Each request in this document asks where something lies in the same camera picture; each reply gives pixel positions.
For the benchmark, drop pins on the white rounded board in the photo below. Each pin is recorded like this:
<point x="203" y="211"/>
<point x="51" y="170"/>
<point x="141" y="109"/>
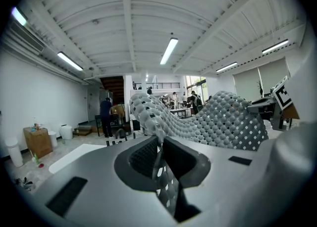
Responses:
<point x="74" y="158"/>

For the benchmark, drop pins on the small white waste bin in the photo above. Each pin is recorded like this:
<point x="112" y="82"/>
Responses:
<point x="52" y="139"/>

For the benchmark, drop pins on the grey pebbled bath mat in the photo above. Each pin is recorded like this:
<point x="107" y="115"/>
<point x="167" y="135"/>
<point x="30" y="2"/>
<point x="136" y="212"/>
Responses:
<point x="218" y="122"/>

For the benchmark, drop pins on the green bottle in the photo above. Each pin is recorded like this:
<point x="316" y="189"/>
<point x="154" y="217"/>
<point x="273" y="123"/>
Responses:
<point x="36" y="158"/>

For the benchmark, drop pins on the grey window roller blinds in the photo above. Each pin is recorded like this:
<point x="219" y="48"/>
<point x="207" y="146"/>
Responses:
<point x="260" y="78"/>

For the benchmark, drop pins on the brown wooden staircase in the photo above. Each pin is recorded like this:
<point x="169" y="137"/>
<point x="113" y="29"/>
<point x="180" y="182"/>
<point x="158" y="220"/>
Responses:
<point x="112" y="87"/>

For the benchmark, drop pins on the rectangular ceiling panel light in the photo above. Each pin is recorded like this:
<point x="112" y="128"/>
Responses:
<point x="18" y="15"/>

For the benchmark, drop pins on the brown cardboard panel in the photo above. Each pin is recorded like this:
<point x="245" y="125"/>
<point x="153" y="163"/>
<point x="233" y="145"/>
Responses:
<point x="291" y="112"/>

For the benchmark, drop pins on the long ceiling tube light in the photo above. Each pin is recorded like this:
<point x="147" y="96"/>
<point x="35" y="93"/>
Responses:
<point x="70" y="60"/>
<point x="169" y="51"/>
<point x="226" y="67"/>
<point x="275" y="46"/>

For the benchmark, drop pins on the brown cardboard box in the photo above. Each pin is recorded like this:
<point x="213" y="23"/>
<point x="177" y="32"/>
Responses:
<point x="38" y="143"/>

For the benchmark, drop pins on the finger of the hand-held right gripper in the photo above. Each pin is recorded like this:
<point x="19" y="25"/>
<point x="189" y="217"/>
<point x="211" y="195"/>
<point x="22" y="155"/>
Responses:
<point x="253" y="108"/>

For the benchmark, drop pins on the dark wooden desk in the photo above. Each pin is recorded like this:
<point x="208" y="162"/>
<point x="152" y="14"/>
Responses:
<point x="99" y="122"/>

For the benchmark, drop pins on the tall white waste bin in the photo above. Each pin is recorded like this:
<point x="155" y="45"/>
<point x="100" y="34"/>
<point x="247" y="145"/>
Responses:
<point x="13" y="153"/>

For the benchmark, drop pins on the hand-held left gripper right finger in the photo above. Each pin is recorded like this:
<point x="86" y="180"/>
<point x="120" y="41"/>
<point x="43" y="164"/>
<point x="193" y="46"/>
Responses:
<point x="182" y="164"/>

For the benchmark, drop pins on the black chair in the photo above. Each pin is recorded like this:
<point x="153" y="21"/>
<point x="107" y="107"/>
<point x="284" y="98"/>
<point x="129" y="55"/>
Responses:
<point x="121" y="134"/>

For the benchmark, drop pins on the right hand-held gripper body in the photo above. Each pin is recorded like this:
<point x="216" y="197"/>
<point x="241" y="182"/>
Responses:
<point x="278" y="102"/>

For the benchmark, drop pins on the black coat stand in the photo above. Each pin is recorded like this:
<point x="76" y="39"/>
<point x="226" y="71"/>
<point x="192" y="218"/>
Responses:
<point x="259" y="87"/>

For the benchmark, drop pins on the ceiling air conditioner unit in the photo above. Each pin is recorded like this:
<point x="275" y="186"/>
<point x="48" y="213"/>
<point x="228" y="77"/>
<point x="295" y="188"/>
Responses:
<point x="23" y="35"/>

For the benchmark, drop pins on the pair of shoes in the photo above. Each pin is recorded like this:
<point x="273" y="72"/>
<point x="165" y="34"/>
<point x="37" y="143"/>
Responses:
<point x="24" y="183"/>

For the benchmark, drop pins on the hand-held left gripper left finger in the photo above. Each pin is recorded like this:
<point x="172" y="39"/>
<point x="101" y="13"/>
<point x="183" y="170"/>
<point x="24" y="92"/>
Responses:
<point x="143" y="158"/>

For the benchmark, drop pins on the black mezzanine railing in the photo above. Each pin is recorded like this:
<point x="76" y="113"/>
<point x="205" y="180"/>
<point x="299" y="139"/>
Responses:
<point x="162" y="85"/>

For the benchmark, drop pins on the wide white waste bin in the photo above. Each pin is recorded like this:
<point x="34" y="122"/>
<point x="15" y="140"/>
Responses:
<point x="66" y="132"/>

